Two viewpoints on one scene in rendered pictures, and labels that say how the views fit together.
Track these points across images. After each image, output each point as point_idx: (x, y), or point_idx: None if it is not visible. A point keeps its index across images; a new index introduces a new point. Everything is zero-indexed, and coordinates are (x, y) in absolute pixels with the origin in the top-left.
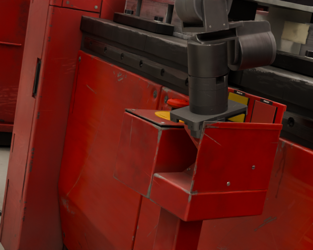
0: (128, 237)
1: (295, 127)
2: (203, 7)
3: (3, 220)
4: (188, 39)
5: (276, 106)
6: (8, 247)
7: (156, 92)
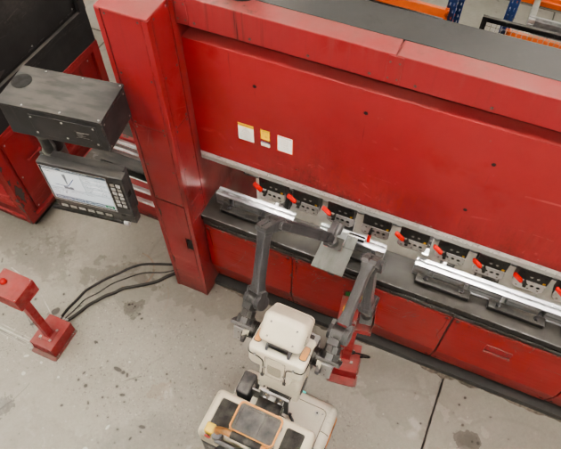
0: (287, 288)
1: None
2: (371, 314)
3: (179, 278)
4: (363, 314)
5: None
6: (193, 287)
7: (288, 257)
